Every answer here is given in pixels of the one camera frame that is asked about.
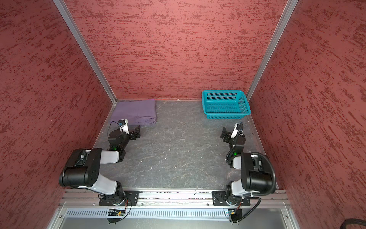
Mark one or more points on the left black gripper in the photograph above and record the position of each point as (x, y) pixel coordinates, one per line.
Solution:
(137, 132)

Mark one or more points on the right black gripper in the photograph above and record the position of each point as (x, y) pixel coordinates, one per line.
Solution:
(228, 135)

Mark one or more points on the purple trousers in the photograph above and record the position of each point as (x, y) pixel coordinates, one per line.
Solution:
(141, 113)

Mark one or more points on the teal plastic basket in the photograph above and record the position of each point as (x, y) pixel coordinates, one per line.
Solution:
(225, 104)

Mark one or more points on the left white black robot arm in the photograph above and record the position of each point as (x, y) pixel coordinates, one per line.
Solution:
(82, 169)

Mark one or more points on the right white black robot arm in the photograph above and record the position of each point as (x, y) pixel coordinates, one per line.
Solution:
(257, 173)

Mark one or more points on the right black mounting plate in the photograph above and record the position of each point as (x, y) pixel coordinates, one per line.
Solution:
(220, 198)

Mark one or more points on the black mounting plate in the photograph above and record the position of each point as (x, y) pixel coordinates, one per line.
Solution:
(129, 197)
(220, 198)

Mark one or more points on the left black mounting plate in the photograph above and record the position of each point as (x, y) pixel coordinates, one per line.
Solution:
(129, 197)

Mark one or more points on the right small circuit board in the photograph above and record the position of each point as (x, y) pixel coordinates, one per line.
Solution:
(235, 215)

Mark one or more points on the small circuit board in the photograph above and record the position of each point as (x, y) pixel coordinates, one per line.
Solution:
(116, 212)
(235, 215)

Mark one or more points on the left small circuit board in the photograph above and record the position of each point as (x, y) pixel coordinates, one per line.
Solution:
(116, 212)

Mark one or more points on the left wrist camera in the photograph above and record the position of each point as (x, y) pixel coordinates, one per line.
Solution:
(123, 123)

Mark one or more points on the white slotted cable duct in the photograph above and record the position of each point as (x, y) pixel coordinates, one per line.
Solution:
(135, 213)

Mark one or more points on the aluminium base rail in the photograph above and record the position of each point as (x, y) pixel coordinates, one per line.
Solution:
(148, 198)

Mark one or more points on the left aluminium corner post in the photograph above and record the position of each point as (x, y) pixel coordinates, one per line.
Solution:
(66, 15)

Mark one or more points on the aluminium corner post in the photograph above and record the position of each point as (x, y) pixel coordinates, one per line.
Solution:
(66, 15)
(282, 23)

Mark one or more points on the right aluminium corner post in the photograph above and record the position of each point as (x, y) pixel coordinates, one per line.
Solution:
(282, 23)

